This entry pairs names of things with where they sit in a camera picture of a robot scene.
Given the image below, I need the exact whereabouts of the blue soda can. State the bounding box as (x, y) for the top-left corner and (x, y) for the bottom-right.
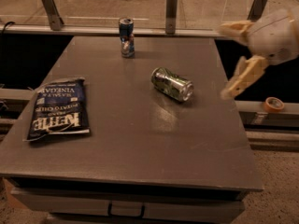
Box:
(119, 18), (135, 58)

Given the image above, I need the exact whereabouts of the grey drawer with black handle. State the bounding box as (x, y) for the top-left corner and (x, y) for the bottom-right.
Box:
(11, 188), (245, 224)

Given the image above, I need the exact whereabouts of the blue potato chips bag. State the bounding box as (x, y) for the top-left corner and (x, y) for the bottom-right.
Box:
(27, 77), (91, 141)

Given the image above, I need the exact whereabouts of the metal railing bracket middle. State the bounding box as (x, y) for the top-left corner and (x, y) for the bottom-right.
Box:
(165, 0), (178, 35)

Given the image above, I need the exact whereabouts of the green soda can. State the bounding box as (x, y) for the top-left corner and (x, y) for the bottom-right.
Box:
(151, 67), (193, 102)

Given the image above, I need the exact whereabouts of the metal railing bracket left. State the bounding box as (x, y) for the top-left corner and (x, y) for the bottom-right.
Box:
(41, 0), (64, 31)

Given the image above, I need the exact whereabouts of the black cable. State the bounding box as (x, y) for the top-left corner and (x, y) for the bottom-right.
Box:
(0, 21), (17, 49)

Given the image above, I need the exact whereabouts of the orange tape roll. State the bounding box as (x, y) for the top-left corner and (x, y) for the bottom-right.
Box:
(263, 97), (284, 113)

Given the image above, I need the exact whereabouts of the metal railing bracket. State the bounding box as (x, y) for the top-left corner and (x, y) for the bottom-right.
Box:
(248, 0), (268, 21)
(165, 0), (178, 35)
(41, 0), (64, 31)

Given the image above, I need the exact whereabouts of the metal railing bracket right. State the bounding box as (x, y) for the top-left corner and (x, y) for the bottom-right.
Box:
(248, 0), (268, 21)

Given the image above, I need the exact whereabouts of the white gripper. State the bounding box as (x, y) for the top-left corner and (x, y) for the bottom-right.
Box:
(218, 7), (299, 99)

